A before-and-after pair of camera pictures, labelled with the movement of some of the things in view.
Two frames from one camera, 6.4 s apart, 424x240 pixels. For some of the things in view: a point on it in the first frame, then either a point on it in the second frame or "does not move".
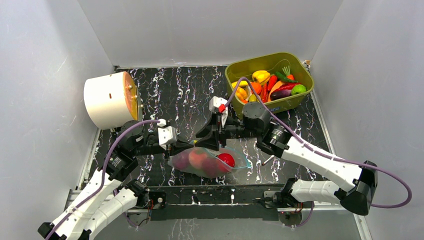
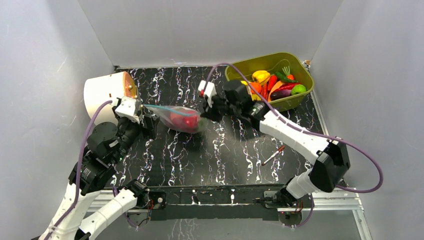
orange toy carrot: [287, 71] does not move
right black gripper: [219, 133] to [218, 110]
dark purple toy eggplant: [280, 94] does not move
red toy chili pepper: [287, 86] does not move
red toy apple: [227, 159] to [190, 120]
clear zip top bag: [202, 162] to [181, 119]
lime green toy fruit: [298, 89] does not move
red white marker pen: [271, 157] does not move
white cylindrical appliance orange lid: [113, 100] does not move
